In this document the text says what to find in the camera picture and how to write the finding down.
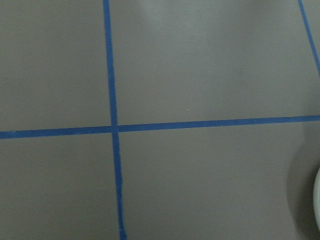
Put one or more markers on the cream white plate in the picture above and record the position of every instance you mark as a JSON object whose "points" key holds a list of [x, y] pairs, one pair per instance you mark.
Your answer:
{"points": [[316, 198]]}

